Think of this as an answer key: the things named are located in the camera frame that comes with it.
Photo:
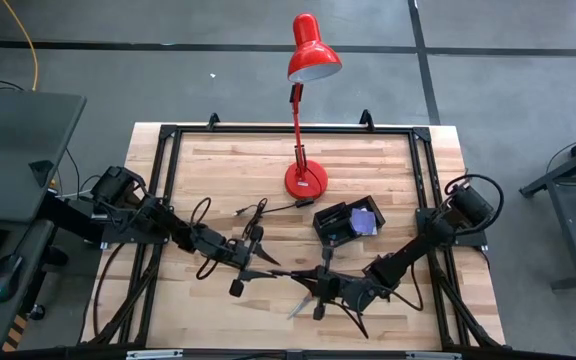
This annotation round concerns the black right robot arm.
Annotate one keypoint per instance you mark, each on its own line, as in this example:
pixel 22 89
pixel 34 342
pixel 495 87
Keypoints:
pixel 418 245

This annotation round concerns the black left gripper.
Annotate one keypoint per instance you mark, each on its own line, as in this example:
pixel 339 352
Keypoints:
pixel 242 255

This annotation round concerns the red desk lamp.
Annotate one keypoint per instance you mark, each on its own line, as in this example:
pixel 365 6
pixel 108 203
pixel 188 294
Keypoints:
pixel 306 180

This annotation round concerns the black mesh desk organizer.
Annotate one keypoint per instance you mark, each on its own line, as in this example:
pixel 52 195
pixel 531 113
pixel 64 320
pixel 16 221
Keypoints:
pixel 324 219

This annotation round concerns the black metal desk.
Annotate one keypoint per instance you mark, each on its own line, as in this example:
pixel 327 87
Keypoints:
pixel 568 200

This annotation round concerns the black side desk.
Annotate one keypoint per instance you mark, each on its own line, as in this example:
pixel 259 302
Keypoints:
pixel 18 150

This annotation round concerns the black table frame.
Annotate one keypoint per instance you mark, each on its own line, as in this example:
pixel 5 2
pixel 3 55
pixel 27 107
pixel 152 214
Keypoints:
pixel 243 129

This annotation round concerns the silver aluminium extrusion piece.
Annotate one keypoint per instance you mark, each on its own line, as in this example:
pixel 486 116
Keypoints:
pixel 433 356
pixel 153 354

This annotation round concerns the dark grey computer desk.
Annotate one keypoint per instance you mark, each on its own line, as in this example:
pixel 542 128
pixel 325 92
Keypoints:
pixel 33 235

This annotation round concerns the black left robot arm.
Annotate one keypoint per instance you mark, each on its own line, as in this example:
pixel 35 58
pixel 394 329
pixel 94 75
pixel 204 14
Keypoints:
pixel 168 222

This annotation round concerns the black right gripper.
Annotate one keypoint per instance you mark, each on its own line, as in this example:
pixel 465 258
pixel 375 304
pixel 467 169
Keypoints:
pixel 340 292

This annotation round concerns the black computer mouse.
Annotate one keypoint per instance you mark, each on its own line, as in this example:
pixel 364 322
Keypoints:
pixel 5 277

